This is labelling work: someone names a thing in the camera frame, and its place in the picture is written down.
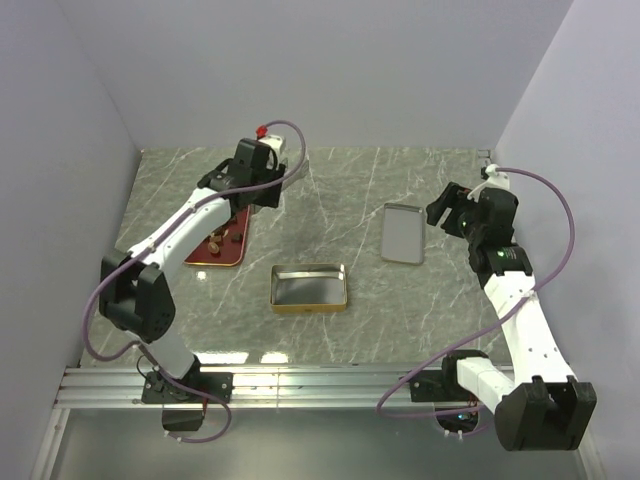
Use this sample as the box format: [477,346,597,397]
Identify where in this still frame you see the metal tongs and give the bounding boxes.
[282,154,309,190]

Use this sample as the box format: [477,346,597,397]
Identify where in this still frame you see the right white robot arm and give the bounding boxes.
[426,182,597,451]

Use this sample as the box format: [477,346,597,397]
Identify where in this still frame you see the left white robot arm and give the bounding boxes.
[98,135,287,402]

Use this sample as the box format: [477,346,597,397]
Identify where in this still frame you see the grey tin lid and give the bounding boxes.
[381,203,425,265]

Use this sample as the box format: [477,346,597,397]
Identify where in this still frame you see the red rectangular tray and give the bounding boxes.
[184,208,251,268]

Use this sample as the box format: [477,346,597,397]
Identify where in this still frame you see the gold tin box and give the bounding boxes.
[269,263,348,314]

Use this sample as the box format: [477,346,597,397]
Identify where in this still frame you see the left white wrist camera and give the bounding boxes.
[255,125,288,164]

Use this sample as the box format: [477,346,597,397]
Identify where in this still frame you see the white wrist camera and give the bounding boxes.
[467,164,510,202]
[255,125,288,164]

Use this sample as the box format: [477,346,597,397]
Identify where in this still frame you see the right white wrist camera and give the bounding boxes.
[467,164,510,202]

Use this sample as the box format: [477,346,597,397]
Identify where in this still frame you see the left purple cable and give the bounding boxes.
[80,119,307,445]

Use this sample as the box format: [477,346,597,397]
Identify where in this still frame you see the aluminium rail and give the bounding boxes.
[59,364,516,410]

